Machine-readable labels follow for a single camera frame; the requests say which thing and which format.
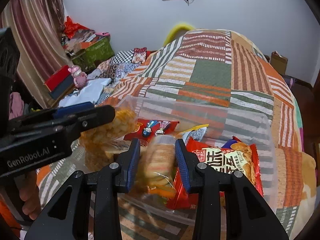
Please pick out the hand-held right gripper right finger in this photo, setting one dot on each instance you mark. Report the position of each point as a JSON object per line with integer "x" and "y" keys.
{"x": 181, "y": 165}

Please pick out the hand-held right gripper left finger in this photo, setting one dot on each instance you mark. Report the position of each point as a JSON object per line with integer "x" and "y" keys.
{"x": 132, "y": 165}

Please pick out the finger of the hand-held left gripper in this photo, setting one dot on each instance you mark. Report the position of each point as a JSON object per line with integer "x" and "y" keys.
{"x": 97, "y": 118}
{"x": 72, "y": 108}

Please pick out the round cracker packet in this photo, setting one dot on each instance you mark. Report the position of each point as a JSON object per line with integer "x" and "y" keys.
{"x": 160, "y": 162}

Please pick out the clear bag of yellow chips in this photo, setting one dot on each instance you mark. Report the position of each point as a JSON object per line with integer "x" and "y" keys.
{"x": 122, "y": 127}

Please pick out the small white blue packet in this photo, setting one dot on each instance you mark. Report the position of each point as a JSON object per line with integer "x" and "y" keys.
{"x": 197, "y": 131}

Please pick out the red cartoon snack bag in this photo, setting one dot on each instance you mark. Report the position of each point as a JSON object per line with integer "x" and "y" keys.
{"x": 155, "y": 128}

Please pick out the red chip print snack bag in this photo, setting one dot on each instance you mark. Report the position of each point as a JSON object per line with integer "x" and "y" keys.
{"x": 225, "y": 162}

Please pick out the clear plastic container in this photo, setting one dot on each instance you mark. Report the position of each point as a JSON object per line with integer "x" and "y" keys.
{"x": 268, "y": 160}

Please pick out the person's left hand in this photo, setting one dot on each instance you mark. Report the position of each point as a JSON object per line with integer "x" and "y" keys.
{"x": 30, "y": 200}

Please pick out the dark grey box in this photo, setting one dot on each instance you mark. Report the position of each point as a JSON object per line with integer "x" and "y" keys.
{"x": 61, "y": 89}

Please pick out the light blue cloth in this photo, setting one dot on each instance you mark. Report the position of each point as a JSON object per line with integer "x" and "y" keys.
{"x": 92, "y": 87}

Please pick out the pink plush toy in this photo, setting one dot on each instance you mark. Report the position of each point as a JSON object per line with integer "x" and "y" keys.
{"x": 78, "y": 77}

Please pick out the red box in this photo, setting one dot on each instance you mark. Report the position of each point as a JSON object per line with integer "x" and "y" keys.
{"x": 58, "y": 77}

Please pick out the pink clothing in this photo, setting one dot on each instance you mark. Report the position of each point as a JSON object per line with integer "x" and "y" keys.
{"x": 16, "y": 103}

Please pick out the checkered patchwork cloth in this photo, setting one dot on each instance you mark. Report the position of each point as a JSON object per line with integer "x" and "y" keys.
{"x": 117, "y": 58}

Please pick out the green patterned box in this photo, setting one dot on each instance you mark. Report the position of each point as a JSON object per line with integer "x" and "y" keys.
{"x": 100, "y": 51}

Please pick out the pile of papers and boxes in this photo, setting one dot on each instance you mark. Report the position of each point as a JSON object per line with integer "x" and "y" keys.
{"x": 82, "y": 37}

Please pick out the red floral cushion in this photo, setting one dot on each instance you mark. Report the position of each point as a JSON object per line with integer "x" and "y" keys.
{"x": 138, "y": 55}

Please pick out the red plastic bag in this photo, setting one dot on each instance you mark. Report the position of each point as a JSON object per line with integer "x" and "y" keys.
{"x": 72, "y": 27}

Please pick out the striped curtain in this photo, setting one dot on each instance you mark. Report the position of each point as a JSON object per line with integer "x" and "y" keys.
{"x": 37, "y": 30}

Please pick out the patchwork striped blanket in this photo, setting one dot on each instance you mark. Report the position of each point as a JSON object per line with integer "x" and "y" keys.
{"x": 212, "y": 70}

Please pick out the yellow hoop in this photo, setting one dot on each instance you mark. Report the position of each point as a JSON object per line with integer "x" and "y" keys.
{"x": 172, "y": 31}

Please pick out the grey cloth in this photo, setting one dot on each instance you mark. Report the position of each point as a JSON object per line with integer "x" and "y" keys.
{"x": 290, "y": 82}

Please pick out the cardboard box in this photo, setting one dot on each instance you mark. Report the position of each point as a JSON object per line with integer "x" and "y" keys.
{"x": 277, "y": 62}

